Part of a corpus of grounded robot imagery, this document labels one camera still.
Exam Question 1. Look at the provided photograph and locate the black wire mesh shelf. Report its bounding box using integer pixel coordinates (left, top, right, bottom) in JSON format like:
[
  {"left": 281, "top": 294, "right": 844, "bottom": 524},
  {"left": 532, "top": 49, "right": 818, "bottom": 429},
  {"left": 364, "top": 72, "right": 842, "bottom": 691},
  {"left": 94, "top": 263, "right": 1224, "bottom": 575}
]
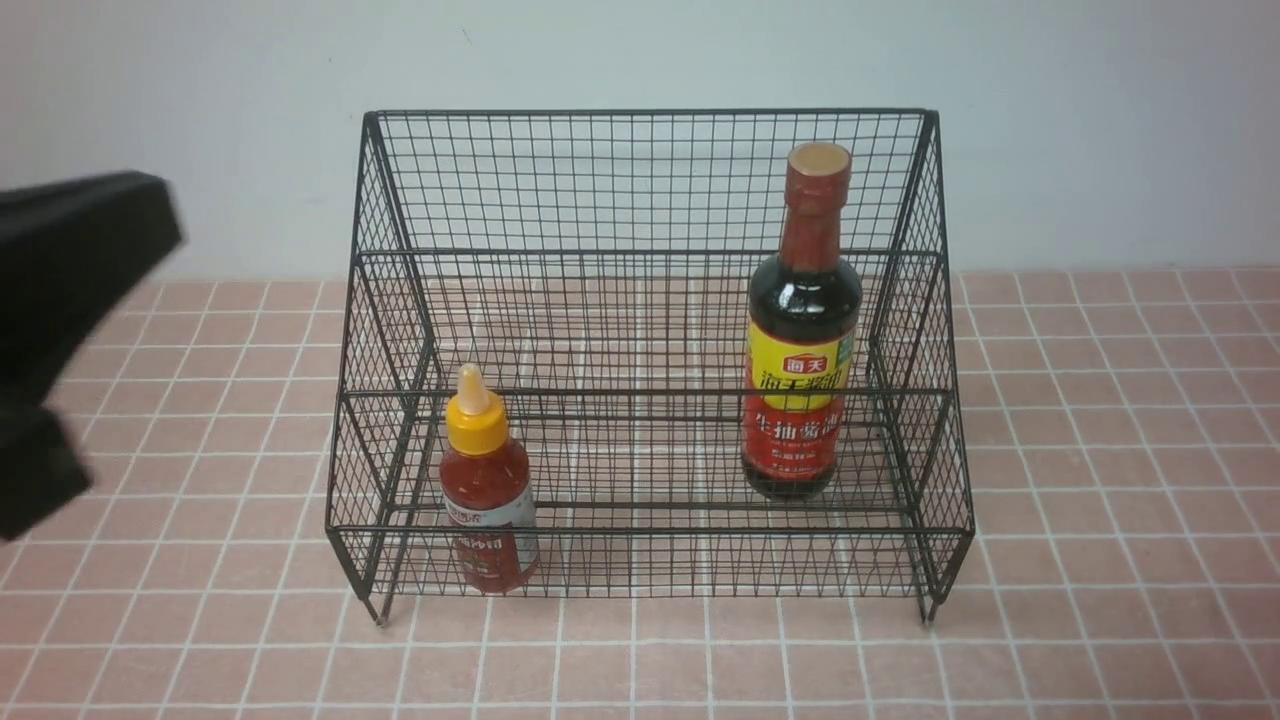
[{"left": 325, "top": 108, "right": 977, "bottom": 624}]

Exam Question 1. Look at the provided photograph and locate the dark soy sauce bottle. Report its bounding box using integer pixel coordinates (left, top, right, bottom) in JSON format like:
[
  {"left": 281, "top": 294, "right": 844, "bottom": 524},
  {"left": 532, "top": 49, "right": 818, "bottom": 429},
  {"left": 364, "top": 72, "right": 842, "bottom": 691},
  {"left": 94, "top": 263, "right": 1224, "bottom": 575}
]
[{"left": 741, "top": 142, "right": 863, "bottom": 501}]

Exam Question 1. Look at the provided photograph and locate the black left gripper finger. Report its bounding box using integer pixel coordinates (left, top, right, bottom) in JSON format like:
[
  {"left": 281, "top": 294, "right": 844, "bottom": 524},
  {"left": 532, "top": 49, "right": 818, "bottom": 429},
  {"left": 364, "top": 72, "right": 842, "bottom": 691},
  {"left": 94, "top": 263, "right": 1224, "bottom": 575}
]
[{"left": 1, "top": 170, "right": 183, "bottom": 405}]

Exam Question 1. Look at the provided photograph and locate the red ketchup bottle yellow cap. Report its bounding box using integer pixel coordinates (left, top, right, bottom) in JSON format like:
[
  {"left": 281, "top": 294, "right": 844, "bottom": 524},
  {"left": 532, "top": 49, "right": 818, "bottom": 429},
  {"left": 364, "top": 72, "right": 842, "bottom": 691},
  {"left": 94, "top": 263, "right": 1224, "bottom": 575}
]
[{"left": 439, "top": 363, "right": 539, "bottom": 594}]

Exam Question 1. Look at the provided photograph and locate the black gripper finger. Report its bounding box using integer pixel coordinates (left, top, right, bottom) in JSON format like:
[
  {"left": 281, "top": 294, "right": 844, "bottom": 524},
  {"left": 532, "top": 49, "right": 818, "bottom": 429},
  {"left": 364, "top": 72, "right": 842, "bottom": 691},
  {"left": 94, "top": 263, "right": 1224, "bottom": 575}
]
[{"left": 1, "top": 400, "right": 93, "bottom": 542}]

